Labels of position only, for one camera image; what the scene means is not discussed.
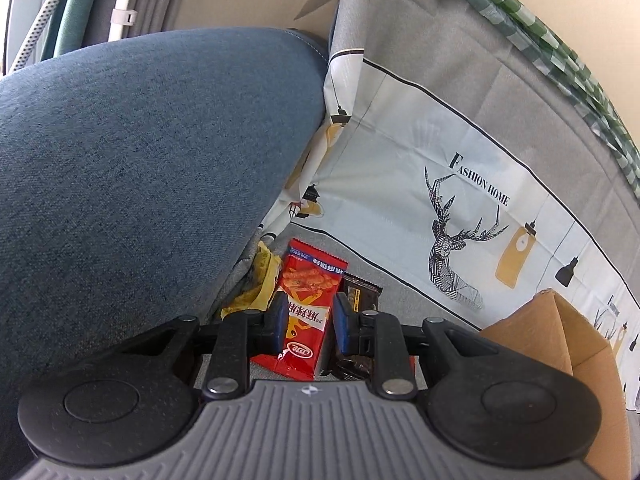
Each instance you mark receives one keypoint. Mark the teal cloth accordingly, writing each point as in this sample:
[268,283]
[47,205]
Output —
[75,10]

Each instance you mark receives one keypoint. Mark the blue denim fabric bag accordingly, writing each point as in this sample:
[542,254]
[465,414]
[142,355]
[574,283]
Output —
[150,160]

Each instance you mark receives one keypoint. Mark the grey deer printed cloth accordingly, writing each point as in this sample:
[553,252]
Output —
[450,125]

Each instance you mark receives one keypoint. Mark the yellow snack packet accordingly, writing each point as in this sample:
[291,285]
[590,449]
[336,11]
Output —
[262,270]

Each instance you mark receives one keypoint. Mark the white clip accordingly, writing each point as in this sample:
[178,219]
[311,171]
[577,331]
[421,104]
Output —
[122,16]

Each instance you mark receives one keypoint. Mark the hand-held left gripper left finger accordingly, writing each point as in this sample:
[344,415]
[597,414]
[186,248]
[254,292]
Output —
[279,322]

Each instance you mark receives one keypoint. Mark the brown cardboard box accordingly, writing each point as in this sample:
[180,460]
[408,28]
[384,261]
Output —
[540,320]

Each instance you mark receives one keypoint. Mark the green checkered cloth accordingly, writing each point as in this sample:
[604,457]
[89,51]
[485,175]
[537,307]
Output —
[550,45]

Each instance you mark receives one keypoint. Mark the dark brown snack packet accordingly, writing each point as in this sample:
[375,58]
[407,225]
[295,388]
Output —
[364,295]

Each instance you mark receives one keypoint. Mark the red snack packet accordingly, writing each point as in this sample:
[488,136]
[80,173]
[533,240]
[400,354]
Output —
[305,280]

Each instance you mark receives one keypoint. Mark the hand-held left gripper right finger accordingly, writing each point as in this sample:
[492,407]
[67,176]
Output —
[342,325]

